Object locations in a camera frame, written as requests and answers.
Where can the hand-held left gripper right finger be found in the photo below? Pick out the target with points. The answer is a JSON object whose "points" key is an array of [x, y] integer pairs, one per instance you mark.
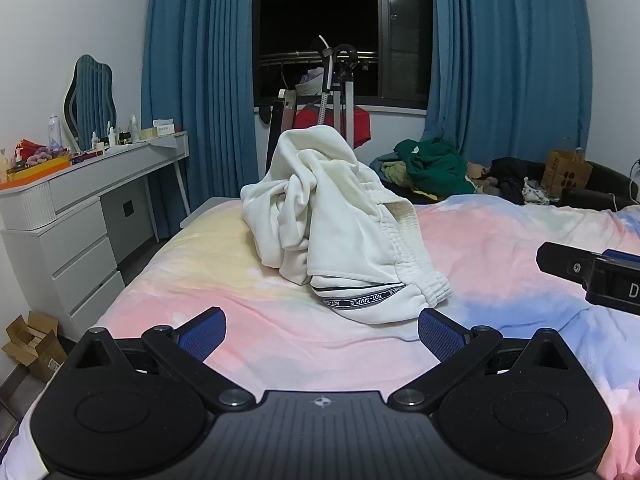
{"points": [[440, 334]]}

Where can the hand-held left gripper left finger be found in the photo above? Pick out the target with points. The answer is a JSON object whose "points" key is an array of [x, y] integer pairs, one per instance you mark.
{"points": [[202, 334]]}

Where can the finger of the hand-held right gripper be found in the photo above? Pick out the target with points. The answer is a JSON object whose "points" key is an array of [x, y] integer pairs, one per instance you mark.
{"points": [[622, 257], [562, 262]]}

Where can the white sweatpants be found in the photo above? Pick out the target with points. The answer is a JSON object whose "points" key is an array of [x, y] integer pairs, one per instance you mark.
{"points": [[345, 220]]}

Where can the dark clothes heap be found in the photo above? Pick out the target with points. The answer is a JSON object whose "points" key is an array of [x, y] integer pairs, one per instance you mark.
{"points": [[510, 175]]}

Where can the pastel tie-dye blanket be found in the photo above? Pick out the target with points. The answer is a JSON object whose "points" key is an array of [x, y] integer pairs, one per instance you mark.
{"points": [[500, 260]]}

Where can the patterned white cloth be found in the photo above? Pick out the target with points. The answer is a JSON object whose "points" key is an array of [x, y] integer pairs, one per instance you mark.
{"points": [[537, 191]]}

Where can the brown paper bag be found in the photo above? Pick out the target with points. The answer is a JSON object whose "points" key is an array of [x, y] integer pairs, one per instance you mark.
{"points": [[565, 172]]}

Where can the beige cloth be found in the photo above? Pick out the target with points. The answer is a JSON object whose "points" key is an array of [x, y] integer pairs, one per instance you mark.
{"points": [[480, 175]]}

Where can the white dressing table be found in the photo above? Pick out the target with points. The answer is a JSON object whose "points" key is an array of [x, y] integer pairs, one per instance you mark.
{"points": [[75, 240]]}

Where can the green garment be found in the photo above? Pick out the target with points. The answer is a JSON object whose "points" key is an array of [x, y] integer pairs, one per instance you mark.
{"points": [[435, 165]]}

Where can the cardboard box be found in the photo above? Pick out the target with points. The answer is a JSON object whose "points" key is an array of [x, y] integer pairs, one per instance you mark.
{"points": [[37, 345]]}

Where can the olive yellow cloth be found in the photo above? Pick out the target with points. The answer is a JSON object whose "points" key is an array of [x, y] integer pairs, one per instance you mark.
{"points": [[397, 174]]}

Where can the white tissue box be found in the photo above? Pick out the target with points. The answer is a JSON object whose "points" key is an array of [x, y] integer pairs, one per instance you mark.
{"points": [[157, 130]]}

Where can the blue curtain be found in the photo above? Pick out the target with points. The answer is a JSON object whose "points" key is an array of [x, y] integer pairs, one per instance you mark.
{"points": [[510, 60], [200, 85]]}

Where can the red cloth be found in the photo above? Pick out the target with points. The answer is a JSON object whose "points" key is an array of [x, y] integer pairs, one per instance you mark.
{"points": [[362, 125]]}

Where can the orange tray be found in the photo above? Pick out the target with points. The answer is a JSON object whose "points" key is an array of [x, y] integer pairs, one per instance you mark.
{"points": [[35, 172]]}

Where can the white spray bottle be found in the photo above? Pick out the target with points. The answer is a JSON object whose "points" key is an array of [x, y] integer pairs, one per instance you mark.
{"points": [[54, 135]]}

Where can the red box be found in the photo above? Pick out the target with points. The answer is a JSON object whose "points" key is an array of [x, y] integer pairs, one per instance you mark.
{"points": [[32, 149]]}

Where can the wavy-edged mirror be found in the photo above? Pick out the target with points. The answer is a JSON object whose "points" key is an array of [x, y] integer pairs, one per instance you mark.
{"points": [[90, 95]]}

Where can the garment steamer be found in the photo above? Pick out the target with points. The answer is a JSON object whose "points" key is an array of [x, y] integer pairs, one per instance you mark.
{"points": [[345, 85]]}

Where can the white hanging garment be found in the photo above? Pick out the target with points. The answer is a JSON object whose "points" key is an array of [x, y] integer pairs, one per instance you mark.
{"points": [[310, 80]]}

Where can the dark window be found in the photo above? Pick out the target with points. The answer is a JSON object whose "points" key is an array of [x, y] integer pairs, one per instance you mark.
{"points": [[320, 5]]}

